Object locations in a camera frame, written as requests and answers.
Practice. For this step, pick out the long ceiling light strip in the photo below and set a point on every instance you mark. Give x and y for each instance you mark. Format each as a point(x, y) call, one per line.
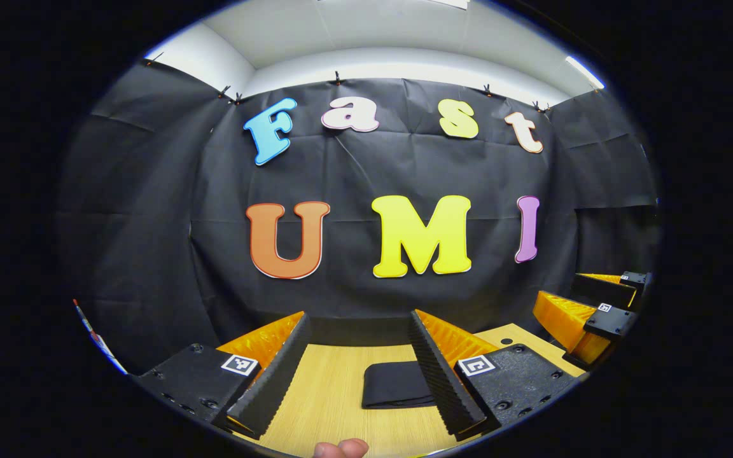
point(584, 71)

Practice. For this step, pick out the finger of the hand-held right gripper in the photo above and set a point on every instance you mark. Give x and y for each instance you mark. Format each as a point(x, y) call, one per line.
point(602, 291)
point(608, 321)

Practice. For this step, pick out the rectangular ceiling light panel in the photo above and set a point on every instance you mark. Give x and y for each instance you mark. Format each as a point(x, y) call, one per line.
point(449, 3)

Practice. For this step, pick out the black jeans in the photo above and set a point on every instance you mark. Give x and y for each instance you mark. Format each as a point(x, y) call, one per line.
point(395, 385)

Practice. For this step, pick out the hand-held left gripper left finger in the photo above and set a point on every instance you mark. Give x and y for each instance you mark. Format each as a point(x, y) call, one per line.
point(274, 375)

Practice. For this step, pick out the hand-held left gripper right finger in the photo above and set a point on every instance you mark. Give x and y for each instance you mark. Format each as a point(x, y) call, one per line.
point(443, 375)

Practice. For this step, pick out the row of black cloth clips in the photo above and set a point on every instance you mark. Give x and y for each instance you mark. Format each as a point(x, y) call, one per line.
point(337, 79)

